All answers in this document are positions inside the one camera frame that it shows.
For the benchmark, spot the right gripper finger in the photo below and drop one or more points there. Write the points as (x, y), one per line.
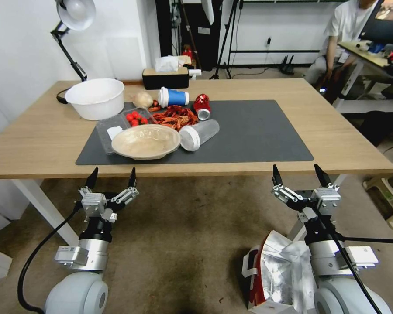
(323, 178)
(277, 178)

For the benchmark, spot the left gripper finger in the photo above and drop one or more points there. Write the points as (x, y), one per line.
(92, 180)
(132, 181)

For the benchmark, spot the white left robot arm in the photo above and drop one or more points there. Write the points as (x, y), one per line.
(91, 253)

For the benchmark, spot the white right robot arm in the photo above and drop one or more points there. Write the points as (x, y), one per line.
(324, 261)

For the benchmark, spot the red white foil delivery bag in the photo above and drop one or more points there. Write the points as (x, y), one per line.
(275, 271)

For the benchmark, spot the black bag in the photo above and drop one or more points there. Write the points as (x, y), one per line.
(380, 127)

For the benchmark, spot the beige paper bowl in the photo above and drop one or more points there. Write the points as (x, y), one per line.
(144, 140)

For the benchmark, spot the dark grey table mat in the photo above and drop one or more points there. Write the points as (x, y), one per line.
(249, 137)

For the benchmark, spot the white crumpled napkin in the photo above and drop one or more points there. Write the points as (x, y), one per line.
(113, 133)

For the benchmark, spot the clear plastic clamshell container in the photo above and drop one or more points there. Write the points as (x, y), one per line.
(106, 126)

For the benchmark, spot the red cherry tomato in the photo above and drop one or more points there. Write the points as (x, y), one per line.
(134, 123)
(143, 120)
(135, 114)
(129, 117)

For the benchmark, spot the beige plastic stool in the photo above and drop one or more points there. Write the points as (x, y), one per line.
(389, 193)

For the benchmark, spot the white plastic basin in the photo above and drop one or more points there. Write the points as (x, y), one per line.
(95, 104)

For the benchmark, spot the pile of red crayfish shells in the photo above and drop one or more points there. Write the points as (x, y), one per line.
(175, 117)

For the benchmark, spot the clear plastic cup with lid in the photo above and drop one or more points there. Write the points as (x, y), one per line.
(203, 131)

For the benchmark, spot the white low cabinet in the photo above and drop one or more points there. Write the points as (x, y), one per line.
(0, 199)

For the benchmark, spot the blue paper cup white lid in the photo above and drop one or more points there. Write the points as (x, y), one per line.
(177, 97)

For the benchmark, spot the crushed red drink can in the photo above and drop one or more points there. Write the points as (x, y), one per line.
(201, 104)

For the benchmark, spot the black tissue box wooden lid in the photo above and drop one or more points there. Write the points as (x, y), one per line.
(165, 81)

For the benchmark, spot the black wifi router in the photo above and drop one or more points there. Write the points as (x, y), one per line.
(285, 67)

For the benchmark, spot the white tissue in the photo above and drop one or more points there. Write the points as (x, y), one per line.
(165, 63)

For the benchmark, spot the small white device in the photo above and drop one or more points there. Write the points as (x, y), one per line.
(194, 73)

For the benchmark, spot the red fire extinguisher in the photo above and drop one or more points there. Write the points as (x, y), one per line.
(187, 51)

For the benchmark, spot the black backdrop panel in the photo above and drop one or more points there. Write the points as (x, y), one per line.
(196, 45)

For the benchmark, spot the person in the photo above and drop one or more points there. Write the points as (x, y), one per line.
(344, 23)

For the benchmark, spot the black tripod stand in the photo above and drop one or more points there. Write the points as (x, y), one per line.
(227, 29)

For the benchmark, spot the black computer monitor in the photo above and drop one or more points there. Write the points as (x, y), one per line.
(389, 26)

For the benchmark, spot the white desk lamp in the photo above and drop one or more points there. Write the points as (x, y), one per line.
(78, 11)

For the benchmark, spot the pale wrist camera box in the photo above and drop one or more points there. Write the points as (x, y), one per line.
(93, 202)
(327, 198)

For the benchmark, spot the side desk white frame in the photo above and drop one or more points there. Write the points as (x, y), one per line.
(366, 59)

